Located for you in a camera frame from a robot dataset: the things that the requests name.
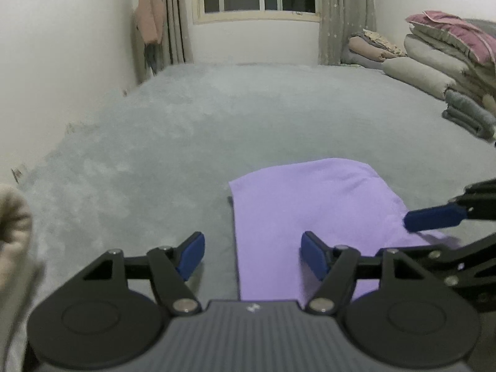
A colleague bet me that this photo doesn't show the purple pants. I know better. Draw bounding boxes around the purple pants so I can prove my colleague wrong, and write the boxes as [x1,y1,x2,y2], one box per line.
[228,157,462,303]

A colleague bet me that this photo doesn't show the light grey bolster pillow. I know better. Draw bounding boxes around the light grey bolster pillow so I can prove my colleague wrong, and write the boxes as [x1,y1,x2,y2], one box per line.
[382,57,458,100]

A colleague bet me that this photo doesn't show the pink folded blanket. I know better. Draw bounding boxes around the pink folded blanket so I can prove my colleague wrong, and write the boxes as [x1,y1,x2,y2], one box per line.
[349,37,388,60]

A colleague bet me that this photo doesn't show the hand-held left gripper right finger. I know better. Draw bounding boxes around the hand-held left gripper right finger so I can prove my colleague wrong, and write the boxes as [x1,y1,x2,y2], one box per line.
[302,231,427,314]

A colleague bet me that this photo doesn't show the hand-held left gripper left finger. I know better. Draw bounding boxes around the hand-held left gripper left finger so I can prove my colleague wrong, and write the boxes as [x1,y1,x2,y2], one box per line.
[82,231,206,316]

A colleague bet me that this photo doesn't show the pink hanging garment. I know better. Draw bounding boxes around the pink hanging garment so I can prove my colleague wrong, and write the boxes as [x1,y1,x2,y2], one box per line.
[134,0,165,45]

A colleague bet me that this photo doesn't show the stack of pillows and quilts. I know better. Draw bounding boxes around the stack of pillows and quilts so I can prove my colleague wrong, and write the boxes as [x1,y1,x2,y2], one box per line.
[405,10,496,64]
[403,21,496,105]

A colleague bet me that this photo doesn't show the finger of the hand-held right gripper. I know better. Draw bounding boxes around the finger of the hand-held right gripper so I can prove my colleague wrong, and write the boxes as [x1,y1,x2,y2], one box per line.
[403,232,496,312]
[404,179,496,233]

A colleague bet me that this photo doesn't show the grey folded blanket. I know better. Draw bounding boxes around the grey folded blanket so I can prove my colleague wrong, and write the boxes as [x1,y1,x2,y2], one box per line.
[341,33,382,68]

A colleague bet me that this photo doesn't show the dark grey folded cloth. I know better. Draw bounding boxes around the dark grey folded cloth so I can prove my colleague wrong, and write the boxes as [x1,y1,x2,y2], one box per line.
[442,90,496,139]

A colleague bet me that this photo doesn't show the grey patterned curtain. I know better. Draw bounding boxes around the grey patterned curtain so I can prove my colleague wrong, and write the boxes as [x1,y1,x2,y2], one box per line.
[149,0,194,66]
[318,0,377,66]

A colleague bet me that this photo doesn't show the dark hanging garment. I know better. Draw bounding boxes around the dark hanging garment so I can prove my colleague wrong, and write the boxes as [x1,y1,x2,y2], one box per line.
[143,42,163,76]

